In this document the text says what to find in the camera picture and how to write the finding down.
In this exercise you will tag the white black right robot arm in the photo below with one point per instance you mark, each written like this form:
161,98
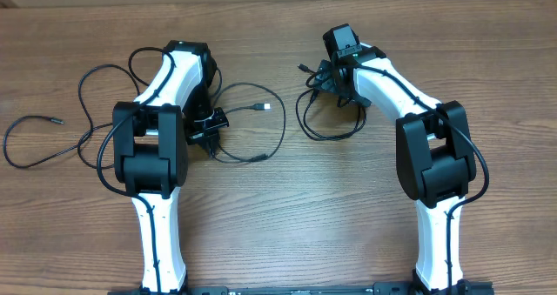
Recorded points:
436,161

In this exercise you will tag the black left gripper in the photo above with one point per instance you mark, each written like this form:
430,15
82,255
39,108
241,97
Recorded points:
211,131

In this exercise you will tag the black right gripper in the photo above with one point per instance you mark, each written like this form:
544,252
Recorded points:
325,81

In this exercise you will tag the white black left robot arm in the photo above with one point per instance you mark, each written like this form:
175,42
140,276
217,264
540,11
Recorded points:
150,137

